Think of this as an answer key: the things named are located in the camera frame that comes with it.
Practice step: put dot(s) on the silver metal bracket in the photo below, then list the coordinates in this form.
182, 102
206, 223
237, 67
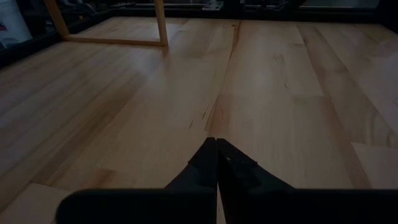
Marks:
213, 4

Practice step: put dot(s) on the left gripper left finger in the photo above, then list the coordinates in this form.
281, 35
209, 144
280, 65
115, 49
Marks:
202, 174

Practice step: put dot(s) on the wooden slatted shelf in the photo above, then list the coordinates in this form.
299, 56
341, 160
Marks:
161, 25

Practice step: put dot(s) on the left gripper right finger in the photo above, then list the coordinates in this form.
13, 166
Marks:
239, 180

